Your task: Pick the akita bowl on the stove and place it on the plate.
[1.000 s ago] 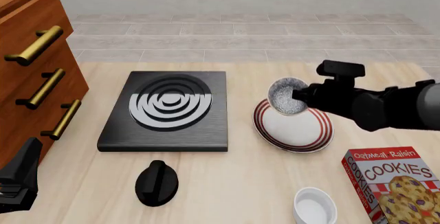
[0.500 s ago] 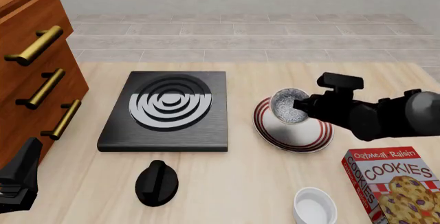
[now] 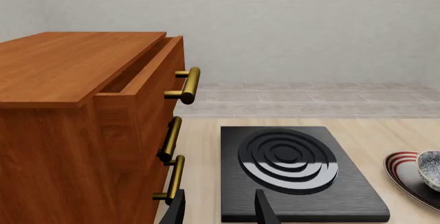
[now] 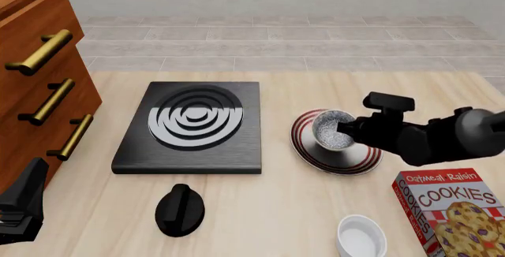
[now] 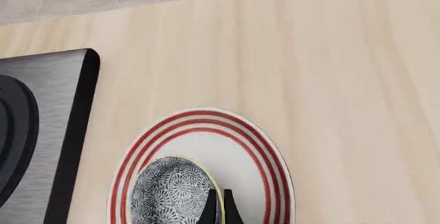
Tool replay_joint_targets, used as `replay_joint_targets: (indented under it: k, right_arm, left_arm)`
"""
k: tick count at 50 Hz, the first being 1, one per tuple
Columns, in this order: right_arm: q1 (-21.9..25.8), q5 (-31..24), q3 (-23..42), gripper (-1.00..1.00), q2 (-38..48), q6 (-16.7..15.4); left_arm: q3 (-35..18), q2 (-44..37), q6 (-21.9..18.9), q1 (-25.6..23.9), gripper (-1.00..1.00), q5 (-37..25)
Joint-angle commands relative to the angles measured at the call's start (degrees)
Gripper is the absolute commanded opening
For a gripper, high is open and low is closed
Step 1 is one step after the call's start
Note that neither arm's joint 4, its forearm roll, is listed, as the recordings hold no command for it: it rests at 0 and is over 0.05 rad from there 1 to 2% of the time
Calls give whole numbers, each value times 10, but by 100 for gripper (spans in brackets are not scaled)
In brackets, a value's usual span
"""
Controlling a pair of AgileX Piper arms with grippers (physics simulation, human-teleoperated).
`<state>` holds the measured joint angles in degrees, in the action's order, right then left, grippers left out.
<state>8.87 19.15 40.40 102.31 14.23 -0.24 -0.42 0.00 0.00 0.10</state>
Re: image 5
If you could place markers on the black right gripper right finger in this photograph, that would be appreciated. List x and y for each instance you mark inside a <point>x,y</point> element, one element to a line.
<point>231,209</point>

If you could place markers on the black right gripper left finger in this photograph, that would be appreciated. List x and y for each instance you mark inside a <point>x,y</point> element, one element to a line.
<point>210,209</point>

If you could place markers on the black patterned bowl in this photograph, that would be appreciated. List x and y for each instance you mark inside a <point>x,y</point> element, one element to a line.
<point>168,190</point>

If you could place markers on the white plate with red rings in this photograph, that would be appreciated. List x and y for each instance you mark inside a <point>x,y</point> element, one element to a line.
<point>247,162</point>

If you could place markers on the flat black stove plate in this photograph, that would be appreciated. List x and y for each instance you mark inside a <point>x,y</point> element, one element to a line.
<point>41,131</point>

